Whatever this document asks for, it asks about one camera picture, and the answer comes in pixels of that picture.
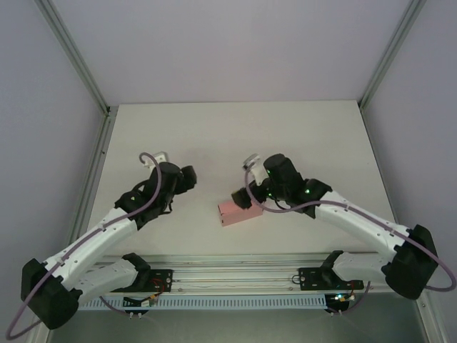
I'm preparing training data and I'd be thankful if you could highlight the pink paper box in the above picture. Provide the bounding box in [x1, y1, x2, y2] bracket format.
[217, 199, 265, 228]

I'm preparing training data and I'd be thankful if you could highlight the grey metal panel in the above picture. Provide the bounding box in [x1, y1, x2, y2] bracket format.
[45, 307, 428, 343]

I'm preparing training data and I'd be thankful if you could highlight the aluminium mounting rail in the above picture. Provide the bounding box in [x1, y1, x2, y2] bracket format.
[42, 252, 431, 298]

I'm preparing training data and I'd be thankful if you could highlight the aluminium table side rail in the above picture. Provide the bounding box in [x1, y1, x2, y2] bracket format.
[358, 101, 410, 264]
[63, 106, 117, 267]

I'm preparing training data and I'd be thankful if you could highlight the white slotted cable duct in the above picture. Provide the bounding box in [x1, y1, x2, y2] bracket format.
[76, 293, 328, 311]

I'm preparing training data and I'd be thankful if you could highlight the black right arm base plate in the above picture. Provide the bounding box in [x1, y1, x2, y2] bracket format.
[298, 266, 365, 291]

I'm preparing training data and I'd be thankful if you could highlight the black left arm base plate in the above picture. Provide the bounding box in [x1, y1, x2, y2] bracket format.
[135, 267, 175, 293]

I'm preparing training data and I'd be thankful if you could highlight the yellow connector with wires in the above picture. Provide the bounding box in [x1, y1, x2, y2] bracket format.
[123, 292, 161, 309]

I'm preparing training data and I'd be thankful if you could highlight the green lit connector with wires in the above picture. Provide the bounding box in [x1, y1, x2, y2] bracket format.
[326, 289, 357, 307]

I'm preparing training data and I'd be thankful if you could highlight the aluminium frame post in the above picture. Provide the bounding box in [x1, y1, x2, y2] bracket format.
[37, 0, 112, 116]
[359, 0, 429, 110]

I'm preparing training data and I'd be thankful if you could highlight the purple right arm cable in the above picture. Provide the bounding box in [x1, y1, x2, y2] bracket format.
[243, 167, 457, 317]

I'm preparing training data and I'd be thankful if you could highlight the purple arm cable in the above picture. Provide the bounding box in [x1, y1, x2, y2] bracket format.
[9, 152, 169, 339]
[243, 167, 457, 317]

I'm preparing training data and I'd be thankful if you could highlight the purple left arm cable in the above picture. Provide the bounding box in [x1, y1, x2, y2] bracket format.
[9, 152, 169, 339]

